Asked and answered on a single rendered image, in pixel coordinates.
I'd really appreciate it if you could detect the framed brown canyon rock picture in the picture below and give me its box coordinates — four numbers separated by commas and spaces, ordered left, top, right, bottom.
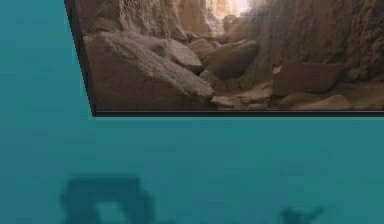
63, 0, 384, 118

